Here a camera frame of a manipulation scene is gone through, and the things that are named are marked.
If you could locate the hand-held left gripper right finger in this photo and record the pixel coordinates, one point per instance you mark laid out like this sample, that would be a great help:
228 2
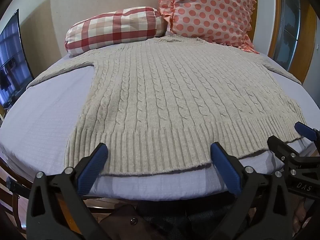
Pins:
225 170

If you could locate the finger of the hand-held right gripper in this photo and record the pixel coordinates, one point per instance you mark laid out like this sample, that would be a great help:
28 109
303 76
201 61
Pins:
303 130
280 146

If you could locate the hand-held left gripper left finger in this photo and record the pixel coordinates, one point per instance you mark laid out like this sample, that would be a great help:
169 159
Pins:
93 168

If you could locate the person's right hand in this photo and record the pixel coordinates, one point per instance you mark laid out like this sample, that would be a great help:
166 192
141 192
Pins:
301 213

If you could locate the person's dark pants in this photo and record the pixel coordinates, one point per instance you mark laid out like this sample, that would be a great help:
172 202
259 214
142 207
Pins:
190 220

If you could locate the brown leather pouch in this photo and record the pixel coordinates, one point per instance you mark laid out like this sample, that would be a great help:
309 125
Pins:
125 226

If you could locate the bed with lavender sheet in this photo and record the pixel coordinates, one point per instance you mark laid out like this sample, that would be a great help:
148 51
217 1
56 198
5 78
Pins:
47 115

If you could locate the wooden framed glass door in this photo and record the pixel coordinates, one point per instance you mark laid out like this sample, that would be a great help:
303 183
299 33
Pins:
287 30

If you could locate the black flat screen television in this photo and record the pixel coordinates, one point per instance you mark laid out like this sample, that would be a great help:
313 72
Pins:
11 62

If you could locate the red plaid pillow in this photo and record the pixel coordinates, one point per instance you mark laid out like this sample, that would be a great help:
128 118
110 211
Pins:
112 28

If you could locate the pink polka dot pillow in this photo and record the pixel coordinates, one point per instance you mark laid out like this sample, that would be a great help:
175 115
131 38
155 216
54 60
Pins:
210 12

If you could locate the wooden bed frame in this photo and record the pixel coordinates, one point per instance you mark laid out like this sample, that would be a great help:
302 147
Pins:
10 205

